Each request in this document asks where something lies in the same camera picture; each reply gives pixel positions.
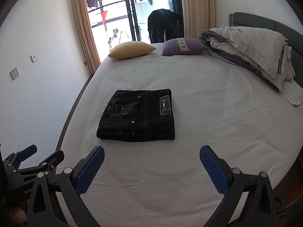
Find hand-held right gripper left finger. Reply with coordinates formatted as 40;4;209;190
27;145;105;227

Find black sliding door frame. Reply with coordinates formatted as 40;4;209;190
122;0;185;44

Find yellow pillow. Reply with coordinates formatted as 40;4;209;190
108;41;157;59

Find white pillow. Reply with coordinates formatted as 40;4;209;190
281;79;301;108

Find purple pillow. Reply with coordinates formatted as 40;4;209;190
162;37;209;57

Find person's left hand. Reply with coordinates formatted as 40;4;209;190
11;207;27;223

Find beige and grey quilt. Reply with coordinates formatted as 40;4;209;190
199;26;296;93

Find bed with white sheet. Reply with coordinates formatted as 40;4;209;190
55;41;301;227

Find black pants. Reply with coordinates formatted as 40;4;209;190
96;89;176;141

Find beige curtain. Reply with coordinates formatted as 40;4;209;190
69;0;101;74
181;0;215;40

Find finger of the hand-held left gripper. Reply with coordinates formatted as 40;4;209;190
3;144;38;170
37;150;65;175

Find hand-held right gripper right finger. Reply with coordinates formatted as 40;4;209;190
199;145;276;227

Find grey padded headboard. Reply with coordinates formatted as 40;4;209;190
228;12;303;81

